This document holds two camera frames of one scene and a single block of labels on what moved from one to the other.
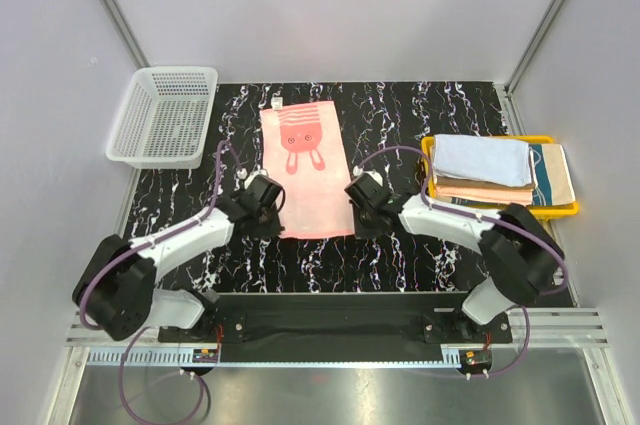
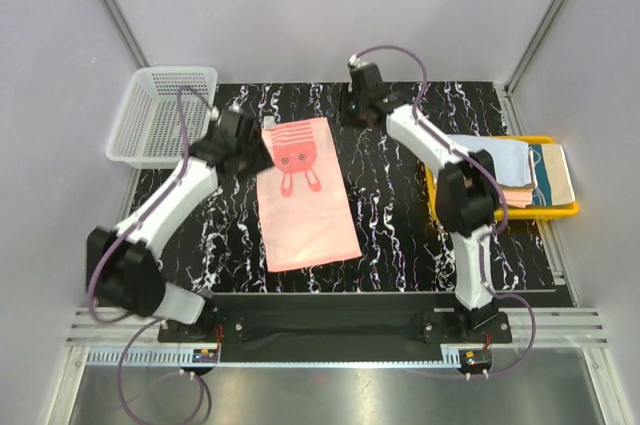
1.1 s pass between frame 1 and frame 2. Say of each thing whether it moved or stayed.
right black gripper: moved
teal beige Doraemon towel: stayed
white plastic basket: stayed
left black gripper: moved
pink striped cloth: moved
